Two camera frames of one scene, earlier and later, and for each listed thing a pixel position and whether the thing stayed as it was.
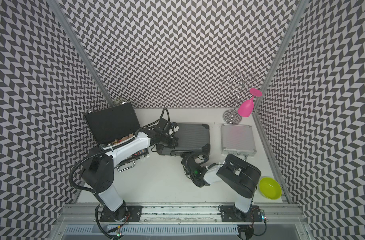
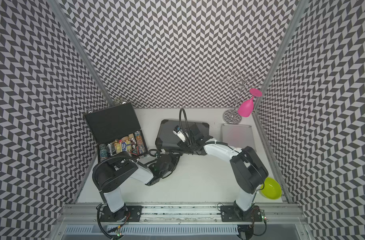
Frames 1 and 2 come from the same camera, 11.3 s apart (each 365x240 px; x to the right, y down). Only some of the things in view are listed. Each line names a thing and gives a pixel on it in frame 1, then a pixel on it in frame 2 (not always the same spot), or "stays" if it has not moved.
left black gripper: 175,143 → 174,158
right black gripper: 187,172 → 183,144
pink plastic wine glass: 246,107 stays
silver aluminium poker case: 237,140 stays
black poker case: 113,124 stays
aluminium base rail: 271,213 stays
